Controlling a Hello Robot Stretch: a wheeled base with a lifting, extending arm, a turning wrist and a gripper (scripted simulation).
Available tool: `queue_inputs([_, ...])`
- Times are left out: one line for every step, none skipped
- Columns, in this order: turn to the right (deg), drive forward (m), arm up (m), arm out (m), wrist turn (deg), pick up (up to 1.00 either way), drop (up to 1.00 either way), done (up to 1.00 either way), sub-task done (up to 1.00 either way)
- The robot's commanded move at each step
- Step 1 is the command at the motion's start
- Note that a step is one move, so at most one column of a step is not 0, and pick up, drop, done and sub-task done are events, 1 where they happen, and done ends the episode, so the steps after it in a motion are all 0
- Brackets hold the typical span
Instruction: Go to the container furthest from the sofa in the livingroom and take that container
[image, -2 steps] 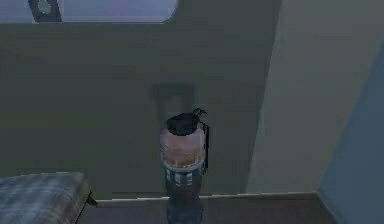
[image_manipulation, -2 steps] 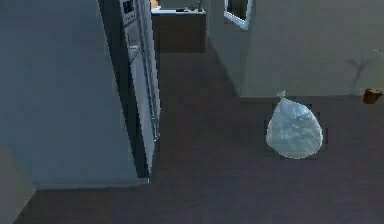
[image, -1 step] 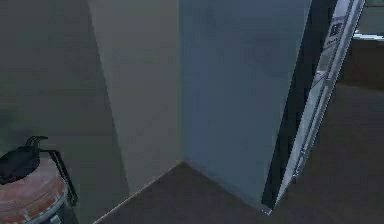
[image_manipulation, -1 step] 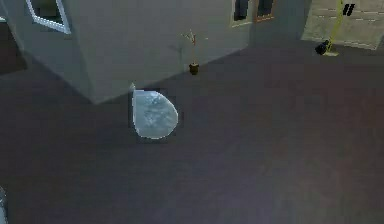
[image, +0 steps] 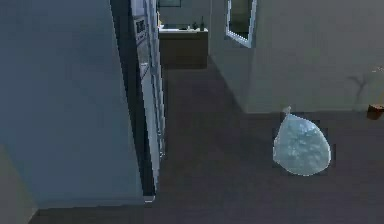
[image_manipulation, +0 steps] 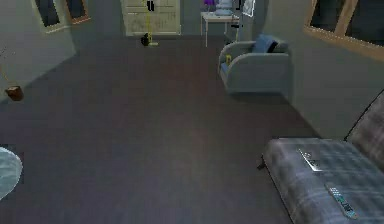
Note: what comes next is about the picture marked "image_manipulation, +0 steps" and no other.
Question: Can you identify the grey armchair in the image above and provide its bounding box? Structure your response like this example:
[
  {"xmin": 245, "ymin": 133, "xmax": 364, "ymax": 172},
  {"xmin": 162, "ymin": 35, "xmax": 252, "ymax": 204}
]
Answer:
[{"xmin": 217, "ymin": 38, "xmax": 290, "ymax": 98}]

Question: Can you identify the grey remote control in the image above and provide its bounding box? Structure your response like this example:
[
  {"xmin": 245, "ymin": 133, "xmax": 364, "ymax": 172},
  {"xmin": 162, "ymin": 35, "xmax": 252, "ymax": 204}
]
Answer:
[{"xmin": 327, "ymin": 185, "xmax": 358, "ymax": 220}]

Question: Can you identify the white framed window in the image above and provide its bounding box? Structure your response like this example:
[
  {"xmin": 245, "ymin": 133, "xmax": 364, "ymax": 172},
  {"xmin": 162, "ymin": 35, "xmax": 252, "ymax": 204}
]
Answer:
[{"xmin": 30, "ymin": 0, "xmax": 70, "ymax": 34}]

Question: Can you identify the wooden framed window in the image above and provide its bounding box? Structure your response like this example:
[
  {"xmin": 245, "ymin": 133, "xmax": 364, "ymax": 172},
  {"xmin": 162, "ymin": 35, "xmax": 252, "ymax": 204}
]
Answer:
[{"xmin": 303, "ymin": 0, "xmax": 384, "ymax": 63}]

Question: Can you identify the blue cushion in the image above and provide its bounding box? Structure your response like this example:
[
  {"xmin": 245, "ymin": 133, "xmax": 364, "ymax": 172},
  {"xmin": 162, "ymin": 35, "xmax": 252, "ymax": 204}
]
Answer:
[{"xmin": 251, "ymin": 33, "xmax": 279, "ymax": 54}]

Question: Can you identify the grey plaid sofa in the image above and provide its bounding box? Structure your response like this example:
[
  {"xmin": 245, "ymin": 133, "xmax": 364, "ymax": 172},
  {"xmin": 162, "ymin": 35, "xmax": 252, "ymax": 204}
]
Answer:
[{"xmin": 257, "ymin": 89, "xmax": 384, "ymax": 224}]

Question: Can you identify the brown plant pot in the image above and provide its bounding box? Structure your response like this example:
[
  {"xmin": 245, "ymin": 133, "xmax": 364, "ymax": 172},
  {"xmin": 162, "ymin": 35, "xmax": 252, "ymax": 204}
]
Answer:
[{"xmin": 4, "ymin": 85, "xmax": 25, "ymax": 102}]

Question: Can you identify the cream panelled door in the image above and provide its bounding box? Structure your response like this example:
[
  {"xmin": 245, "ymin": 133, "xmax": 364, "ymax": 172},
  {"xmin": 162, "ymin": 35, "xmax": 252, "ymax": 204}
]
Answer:
[{"xmin": 120, "ymin": 0, "xmax": 182, "ymax": 37}]

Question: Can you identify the white side table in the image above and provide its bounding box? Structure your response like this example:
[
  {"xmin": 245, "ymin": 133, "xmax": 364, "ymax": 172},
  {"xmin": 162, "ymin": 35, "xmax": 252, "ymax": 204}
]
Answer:
[{"xmin": 200, "ymin": 11, "xmax": 241, "ymax": 48}]

